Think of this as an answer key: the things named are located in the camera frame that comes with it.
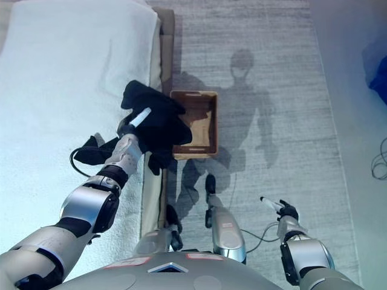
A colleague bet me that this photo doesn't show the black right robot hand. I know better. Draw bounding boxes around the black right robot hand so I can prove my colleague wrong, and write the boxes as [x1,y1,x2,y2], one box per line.
[259,196,300,221]

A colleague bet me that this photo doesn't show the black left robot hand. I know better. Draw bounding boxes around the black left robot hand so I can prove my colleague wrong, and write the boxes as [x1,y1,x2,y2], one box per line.
[116,107,152,137]

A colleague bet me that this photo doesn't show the black clothes pile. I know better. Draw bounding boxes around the black clothes pile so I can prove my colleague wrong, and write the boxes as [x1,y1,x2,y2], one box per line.
[74,80,194,176]

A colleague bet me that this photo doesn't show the brown woven basket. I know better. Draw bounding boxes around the brown woven basket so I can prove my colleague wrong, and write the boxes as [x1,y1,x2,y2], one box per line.
[169,89,219,160]

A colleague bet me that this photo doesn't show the beige bed sheet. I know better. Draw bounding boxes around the beige bed sheet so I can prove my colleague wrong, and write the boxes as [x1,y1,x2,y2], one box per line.
[0,0,15,58]

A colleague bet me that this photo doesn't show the silver right robot leg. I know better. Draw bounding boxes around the silver right robot leg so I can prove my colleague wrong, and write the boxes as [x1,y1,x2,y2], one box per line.
[204,174,247,265]

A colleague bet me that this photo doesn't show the silver robot leg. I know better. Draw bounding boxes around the silver robot leg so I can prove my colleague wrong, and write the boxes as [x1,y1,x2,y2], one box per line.
[134,204,184,254]
[204,174,247,265]

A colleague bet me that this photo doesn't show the grey striped rug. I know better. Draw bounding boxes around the grey striped rug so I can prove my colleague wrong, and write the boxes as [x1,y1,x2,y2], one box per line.
[145,0,362,282]

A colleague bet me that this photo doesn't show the silver left robot leg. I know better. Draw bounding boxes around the silver left robot leg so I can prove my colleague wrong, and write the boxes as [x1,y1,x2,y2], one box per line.
[134,204,184,254]

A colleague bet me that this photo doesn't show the grey robot torso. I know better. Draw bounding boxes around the grey robot torso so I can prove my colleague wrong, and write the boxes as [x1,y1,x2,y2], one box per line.
[53,250,303,290]

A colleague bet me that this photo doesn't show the blue fabric object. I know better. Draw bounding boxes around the blue fabric object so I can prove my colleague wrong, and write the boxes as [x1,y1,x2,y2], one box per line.
[362,33,387,106]

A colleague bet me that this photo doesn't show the grey robot tether cable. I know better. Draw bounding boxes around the grey robot tether cable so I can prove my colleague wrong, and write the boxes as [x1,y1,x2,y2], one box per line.
[240,222,281,253]

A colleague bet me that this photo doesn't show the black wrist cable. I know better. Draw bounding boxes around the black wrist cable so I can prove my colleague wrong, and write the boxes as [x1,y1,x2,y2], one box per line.
[70,146,100,179]

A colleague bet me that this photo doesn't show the brown bed frame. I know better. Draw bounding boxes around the brown bed frame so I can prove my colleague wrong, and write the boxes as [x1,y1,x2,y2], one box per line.
[140,8,176,239]

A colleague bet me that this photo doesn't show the thin dark floor cable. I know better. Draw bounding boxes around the thin dark floor cable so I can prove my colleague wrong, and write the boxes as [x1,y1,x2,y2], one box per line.
[371,144,387,181]

